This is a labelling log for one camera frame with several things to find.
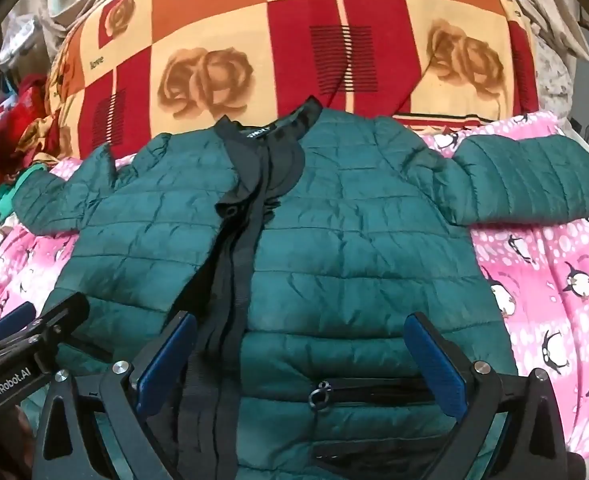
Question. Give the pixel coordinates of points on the beige cloth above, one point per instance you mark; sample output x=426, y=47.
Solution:
x=64, y=5

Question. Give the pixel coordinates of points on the pile of red clothes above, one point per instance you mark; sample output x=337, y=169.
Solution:
x=29, y=105

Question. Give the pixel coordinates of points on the white floral cloth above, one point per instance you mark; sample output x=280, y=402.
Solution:
x=554, y=75

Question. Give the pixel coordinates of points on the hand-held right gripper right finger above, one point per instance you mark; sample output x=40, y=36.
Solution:
x=437, y=360

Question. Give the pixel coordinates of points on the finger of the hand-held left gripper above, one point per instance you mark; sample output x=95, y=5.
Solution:
x=12, y=320
x=62, y=312

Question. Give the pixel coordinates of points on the pink penguin print blanket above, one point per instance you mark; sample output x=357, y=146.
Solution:
x=539, y=270

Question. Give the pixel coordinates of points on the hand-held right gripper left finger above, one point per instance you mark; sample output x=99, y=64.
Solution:
x=167, y=360

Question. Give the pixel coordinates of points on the red orange checked blanket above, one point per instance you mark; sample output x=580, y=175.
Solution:
x=274, y=35

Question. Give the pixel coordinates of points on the green quilted jacket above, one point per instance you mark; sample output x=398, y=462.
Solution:
x=354, y=220

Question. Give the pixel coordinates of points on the teal green cloth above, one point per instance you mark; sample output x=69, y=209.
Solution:
x=9, y=195

